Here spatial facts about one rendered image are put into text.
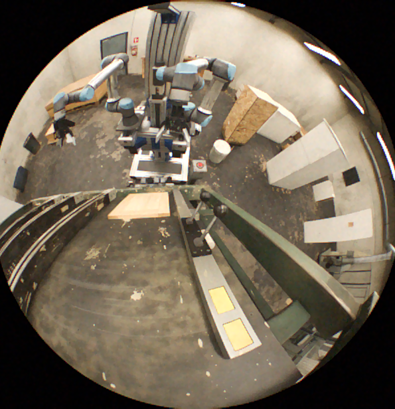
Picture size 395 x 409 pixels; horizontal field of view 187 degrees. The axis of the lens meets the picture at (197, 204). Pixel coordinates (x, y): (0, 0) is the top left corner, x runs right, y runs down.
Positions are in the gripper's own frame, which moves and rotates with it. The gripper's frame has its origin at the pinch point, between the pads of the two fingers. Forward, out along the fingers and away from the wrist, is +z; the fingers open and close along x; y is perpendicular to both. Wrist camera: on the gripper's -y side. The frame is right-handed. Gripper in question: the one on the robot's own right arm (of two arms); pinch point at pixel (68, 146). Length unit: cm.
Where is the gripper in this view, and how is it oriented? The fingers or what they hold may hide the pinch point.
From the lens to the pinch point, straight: 94.3
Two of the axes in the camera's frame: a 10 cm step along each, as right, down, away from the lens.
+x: 9.7, 0.9, 2.2
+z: -2.2, 6.4, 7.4
